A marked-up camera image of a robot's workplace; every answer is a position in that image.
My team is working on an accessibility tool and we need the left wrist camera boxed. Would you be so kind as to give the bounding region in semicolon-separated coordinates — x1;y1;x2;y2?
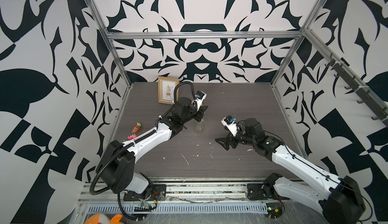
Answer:
194;91;207;111

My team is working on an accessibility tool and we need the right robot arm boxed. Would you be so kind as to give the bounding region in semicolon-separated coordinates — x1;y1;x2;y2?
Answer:
216;115;366;224

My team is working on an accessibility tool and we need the clear glass bottle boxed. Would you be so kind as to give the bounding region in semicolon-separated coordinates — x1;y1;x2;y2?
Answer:
194;119;205;134

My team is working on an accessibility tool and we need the right circuit board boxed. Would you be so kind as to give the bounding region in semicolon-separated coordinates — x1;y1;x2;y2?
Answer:
266;202;285;220

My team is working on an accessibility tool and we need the black wall hook rack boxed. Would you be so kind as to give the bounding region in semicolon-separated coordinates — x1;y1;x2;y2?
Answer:
325;59;388;128

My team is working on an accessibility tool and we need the orange plush toy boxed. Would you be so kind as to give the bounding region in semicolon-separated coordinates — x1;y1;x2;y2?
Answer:
84;213;123;224

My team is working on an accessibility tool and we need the left circuit board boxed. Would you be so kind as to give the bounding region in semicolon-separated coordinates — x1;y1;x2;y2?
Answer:
133;201;157;212

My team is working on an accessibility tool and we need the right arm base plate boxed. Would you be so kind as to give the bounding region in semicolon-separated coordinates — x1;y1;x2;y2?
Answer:
247;184;281;201

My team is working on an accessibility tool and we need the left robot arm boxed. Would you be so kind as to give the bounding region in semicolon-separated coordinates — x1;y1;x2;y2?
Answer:
90;91;208;196

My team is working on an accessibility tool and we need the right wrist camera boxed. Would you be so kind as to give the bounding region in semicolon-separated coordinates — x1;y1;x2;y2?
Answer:
221;115;238;137

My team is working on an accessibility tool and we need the circuit board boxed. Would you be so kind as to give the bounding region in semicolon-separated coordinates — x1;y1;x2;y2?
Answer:
133;201;157;212
266;202;285;220

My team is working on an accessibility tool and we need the wooden picture frame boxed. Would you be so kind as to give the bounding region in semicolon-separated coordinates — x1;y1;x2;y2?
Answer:
158;76;179;105

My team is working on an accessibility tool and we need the aluminium mounting rail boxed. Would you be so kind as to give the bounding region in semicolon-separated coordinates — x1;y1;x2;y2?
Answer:
75;180;304;203

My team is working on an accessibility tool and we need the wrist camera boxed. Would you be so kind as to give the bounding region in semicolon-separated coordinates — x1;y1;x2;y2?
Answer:
221;115;238;137
194;91;207;111

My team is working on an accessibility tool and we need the black corrugated cable hose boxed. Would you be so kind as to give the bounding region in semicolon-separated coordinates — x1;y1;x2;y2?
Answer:
89;81;196;222

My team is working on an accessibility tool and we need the white slotted cable duct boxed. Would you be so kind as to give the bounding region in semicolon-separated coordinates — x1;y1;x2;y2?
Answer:
87;202;268;214

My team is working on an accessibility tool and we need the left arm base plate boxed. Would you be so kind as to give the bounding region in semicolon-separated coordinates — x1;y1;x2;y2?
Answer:
123;184;167;201

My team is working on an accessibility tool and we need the colourful toy keychain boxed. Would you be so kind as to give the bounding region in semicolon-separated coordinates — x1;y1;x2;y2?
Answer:
127;122;142;140

